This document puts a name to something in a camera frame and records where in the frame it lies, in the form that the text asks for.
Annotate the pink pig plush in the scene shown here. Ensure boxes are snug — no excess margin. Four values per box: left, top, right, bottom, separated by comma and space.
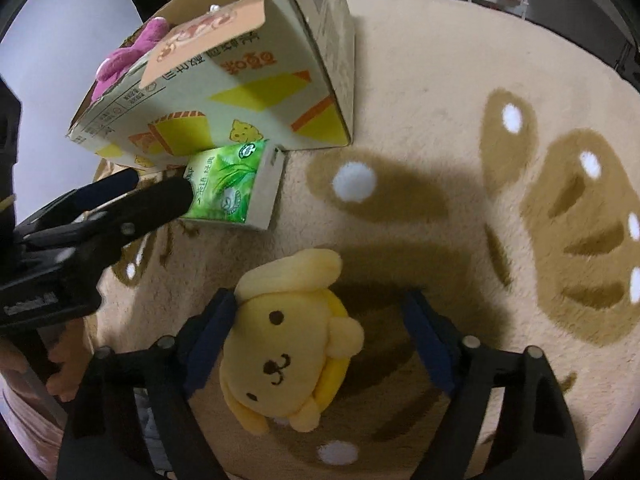
91, 16, 170, 102

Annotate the green tissue pack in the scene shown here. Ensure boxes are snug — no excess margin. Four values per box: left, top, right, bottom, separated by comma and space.
183, 141, 268, 224

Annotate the yellow dog plush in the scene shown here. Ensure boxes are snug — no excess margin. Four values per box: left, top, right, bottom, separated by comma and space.
219, 248, 364, 436

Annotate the person's left hand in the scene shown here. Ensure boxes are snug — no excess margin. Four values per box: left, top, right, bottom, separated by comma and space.
1, 318, 92, 404

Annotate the cardboard box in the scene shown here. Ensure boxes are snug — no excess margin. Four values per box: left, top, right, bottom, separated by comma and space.
67, 0, 355, 172

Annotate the beige patterned rug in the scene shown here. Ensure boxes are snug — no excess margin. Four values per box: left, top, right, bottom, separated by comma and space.
90, 0, 639, 479

